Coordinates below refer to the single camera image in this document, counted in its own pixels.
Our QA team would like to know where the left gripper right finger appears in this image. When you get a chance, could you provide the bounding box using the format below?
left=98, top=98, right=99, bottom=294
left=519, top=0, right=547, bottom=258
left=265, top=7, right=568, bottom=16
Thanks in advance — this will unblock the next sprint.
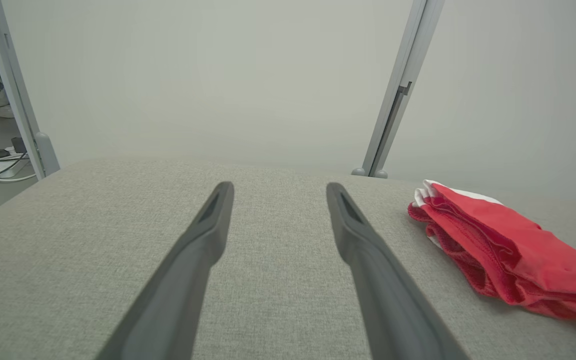
left=326, top=182, right=471, bottom=360

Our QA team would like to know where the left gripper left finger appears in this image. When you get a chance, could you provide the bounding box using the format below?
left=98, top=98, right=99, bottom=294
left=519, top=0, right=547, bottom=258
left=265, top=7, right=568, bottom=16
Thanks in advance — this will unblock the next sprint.
left=95, top=181, right=235, bottom=360

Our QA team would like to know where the red shirt with white sleeves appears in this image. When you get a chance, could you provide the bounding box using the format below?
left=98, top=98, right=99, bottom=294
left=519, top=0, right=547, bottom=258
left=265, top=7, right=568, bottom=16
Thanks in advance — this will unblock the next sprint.
left=408, top=179, right=576, bottom=327

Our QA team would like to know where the white power strip with cables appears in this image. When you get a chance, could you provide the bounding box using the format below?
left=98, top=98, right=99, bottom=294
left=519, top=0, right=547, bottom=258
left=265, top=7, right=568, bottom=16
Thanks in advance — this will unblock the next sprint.
left=0, top=143, right=37, bottom=184

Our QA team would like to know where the grey metal partition post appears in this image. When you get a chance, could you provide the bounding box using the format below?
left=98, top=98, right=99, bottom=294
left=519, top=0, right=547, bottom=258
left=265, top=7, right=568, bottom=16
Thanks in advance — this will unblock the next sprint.
left=0, top=0, right=46, bottom=181
left=360, top=0, right=445, bottom=176

